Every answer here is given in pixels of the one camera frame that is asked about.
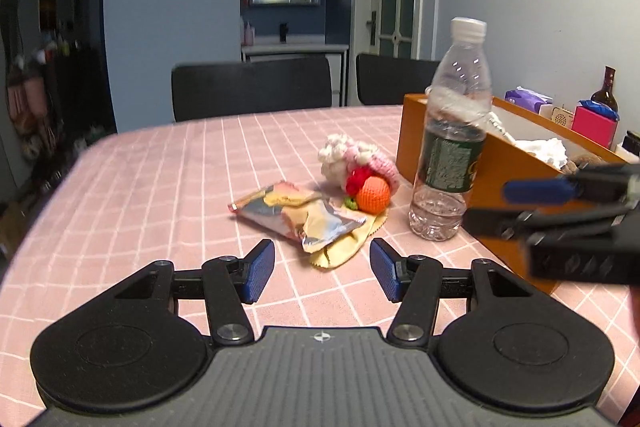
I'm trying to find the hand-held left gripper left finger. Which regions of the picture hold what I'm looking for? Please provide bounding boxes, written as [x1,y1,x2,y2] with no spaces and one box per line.
[106,238,276,348]

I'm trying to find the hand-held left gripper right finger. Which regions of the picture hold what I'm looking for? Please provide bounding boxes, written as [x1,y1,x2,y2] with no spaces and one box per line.
[368,237,539,349]

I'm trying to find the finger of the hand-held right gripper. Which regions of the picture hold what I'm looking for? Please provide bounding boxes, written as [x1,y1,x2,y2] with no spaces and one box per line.
[502,164,640,208]
[464,203,628,242]

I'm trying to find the orange wooden box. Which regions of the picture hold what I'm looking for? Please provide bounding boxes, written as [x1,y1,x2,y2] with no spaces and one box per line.
[396,93,632,296]

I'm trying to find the brown plush toy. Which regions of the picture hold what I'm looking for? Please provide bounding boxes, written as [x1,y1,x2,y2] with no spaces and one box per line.
[559,154,627,174]

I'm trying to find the yellow cloth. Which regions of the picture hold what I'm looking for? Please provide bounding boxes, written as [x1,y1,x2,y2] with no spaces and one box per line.
[309,202,389,271]

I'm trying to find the silver snack packet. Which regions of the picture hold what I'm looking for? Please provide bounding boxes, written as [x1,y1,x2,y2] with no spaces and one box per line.
[227,181,368,254]

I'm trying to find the small white speaker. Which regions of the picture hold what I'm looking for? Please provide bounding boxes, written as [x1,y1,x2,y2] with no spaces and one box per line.
[551,104,576,129]

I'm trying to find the orange crochet ball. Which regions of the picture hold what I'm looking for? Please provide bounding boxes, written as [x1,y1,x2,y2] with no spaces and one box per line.
[355,175,394,214]

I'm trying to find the red box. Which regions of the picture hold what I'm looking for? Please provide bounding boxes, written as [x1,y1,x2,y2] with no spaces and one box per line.
[571,106,620,150]

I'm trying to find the purple tissue pack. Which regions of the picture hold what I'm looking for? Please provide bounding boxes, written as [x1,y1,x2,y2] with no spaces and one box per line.
[503,85,554,114]

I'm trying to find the red crochet flower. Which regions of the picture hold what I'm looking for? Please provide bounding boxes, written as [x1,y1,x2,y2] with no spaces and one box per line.
[344,167,374,198]

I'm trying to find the clear plastic water bottle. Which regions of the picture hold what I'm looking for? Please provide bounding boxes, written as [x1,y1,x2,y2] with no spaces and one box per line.
[408,17,494,242]

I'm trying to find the blue packet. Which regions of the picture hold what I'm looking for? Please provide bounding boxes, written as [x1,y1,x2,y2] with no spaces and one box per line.
[579,99,620,120]

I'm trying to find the pink checked tablecloth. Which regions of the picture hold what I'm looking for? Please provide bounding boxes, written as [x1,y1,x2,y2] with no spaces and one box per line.
[0,104,640,413]

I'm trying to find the dark wine bottle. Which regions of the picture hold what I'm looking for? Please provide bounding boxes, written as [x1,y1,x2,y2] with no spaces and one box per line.
[589,66,620,114]

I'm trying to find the pink white crochet flower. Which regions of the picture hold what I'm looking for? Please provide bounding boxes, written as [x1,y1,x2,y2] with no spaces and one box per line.
[318,133,399,200]

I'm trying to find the black chair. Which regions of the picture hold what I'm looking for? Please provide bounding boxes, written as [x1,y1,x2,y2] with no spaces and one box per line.
[170,56,334,123]
[355,53,442,107]

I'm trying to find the white vanity cabinet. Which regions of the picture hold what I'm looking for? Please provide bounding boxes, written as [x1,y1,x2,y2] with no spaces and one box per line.
[240,42,350,108]

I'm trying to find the pink hanging bags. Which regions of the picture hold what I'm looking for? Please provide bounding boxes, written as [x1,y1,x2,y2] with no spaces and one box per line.
[4,76,52,138]

